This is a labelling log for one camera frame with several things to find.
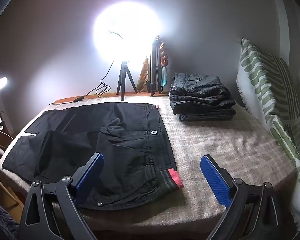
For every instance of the bright ring light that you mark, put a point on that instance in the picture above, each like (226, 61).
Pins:
(126, 30)

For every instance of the green white patterned pillow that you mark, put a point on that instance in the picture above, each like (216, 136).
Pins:
(268, 92)

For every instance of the black pants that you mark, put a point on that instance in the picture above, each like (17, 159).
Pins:
(139, 165)

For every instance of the folded silver tripod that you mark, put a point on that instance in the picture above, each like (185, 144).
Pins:
(155, 67)

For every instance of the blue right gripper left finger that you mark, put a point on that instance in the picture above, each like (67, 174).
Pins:
(85, 178)

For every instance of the orange patterned bed sheet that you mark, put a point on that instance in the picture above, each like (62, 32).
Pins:
(95, 96)

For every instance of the dark folded pants middle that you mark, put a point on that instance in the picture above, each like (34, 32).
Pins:
(181, 104)

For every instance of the dark folded pants bottom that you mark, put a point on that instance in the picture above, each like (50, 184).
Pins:
(222, 114)

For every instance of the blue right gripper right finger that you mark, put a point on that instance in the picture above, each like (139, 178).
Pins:
(218, 179)

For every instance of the dark grey folded pants top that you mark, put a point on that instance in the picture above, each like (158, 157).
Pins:
(198, 85)

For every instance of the checkered beige bed cover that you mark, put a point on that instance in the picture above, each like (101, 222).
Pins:
(240, 145)

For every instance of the colourful hanging cloth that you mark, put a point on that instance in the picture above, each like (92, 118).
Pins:
(142, 84)

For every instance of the small black tripod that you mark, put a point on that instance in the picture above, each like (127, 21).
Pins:
(121, 85)

